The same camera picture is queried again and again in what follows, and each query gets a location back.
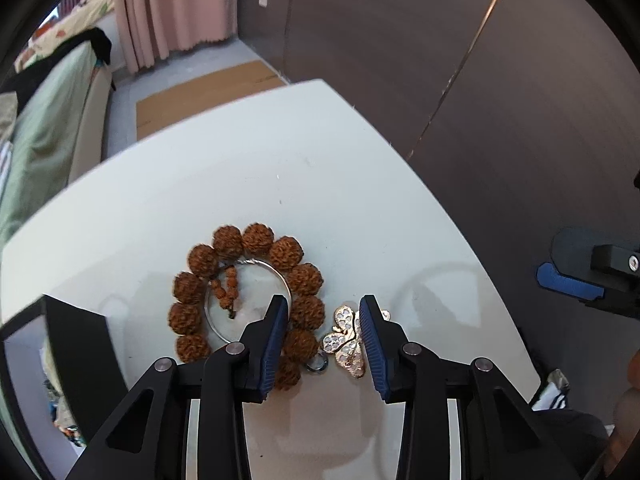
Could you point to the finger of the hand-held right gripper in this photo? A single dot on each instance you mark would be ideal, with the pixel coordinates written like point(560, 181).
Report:
point(565, 285)
point(570, 245)

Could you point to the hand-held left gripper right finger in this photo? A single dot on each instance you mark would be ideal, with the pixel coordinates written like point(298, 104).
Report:
point(372, 355)

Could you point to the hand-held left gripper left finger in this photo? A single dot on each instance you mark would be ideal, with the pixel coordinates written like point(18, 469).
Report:
point(272, 345)

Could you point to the gold butterfly brooch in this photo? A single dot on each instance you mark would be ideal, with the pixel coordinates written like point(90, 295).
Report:
point(345, 322)

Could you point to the thin silver bangle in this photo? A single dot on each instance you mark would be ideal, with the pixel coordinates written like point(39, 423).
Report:
point(260, 262)

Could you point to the black jewelry box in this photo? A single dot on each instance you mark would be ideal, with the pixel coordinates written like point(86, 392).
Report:
point(85, 360)

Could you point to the person's right hand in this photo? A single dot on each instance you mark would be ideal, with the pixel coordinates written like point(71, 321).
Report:
point(625, 405)

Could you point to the white side table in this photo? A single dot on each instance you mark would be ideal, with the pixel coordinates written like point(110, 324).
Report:
point(300, 170)

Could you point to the flat brown cardboard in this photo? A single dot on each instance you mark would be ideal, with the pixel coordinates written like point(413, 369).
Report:
point(200, 95)

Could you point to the green bed sheet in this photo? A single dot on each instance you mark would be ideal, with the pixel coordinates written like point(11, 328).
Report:
point(45, 125)

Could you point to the black blanket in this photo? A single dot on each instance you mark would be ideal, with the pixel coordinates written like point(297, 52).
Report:
point(95, 42)

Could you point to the pink curtain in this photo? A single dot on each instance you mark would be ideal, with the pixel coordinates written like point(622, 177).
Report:
point(175, 5)

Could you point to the yellow floral mattress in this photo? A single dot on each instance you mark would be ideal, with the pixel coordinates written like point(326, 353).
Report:
point(75, 15)

